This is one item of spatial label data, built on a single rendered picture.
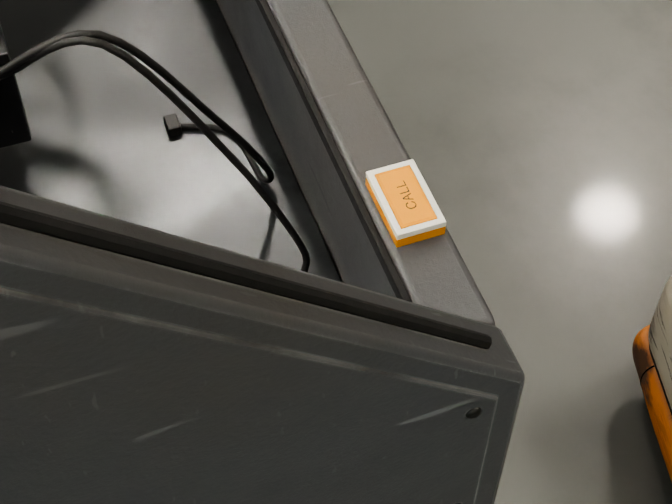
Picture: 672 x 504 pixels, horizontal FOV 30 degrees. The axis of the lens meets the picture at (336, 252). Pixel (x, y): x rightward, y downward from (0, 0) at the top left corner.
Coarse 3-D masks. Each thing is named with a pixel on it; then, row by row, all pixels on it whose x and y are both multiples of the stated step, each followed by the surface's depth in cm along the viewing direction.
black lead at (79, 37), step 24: (48, 48) 71; (0, 72) 73; (144, 72) 72; (168, 72) 75; (168, 96) 73; (192, 96) 77; (168, 120) 92; (192, 120) 75; (216, 120) 80; (216, 144) 77; (240, 144) 83; (240, 168) 78; (264, 168) 86; (264, 192) 80
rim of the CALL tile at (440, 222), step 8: (408, 160) 73; (384, 168) 73; (392, 168) 73; (416, 168) 73; (368, 176) 72; (416, 176) 72; (376, 184) 72; (424, 184) 72; (376, 192) 72; (424, 192) 72; (384, 200) 71; (432, 200) 71; (384, 208) 71; (432, 208) 71; (392, 216) 71; (440, 216) 71; (392, 224) 70; (424, 224) 70; (432, 224) 70; (440, 224) 70; (400, 232) 70; (408, 232) 70; (416, 232) 70
